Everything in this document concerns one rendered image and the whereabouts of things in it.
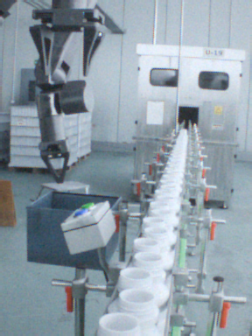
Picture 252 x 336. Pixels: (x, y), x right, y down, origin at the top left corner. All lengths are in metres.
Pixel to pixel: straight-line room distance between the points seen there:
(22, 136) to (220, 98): 3.68
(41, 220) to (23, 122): 6.22
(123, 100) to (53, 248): 9.85
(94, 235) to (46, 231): 0.76
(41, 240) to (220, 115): 4.36
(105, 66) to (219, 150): 6.27
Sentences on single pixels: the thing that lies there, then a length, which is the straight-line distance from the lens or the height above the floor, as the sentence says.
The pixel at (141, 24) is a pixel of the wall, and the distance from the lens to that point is 11.51.
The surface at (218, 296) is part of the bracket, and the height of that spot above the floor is 1.09.
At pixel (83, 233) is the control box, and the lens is 0.91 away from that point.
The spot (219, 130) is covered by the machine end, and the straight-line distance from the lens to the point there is 5.77.
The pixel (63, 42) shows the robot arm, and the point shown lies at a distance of 1.02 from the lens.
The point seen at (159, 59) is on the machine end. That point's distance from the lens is 5.79.
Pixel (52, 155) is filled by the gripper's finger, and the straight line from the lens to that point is 0.99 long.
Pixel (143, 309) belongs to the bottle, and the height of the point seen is 1.16.
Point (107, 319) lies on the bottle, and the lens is 0.41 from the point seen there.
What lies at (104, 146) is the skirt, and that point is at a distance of 11.50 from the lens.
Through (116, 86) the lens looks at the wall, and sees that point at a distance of 11.43.
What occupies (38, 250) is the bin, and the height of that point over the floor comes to 0.78.
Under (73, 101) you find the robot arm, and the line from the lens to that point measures 0.94.
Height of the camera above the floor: 1.36
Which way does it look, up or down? 9 degrees down
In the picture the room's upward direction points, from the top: 3 degrees clockwise
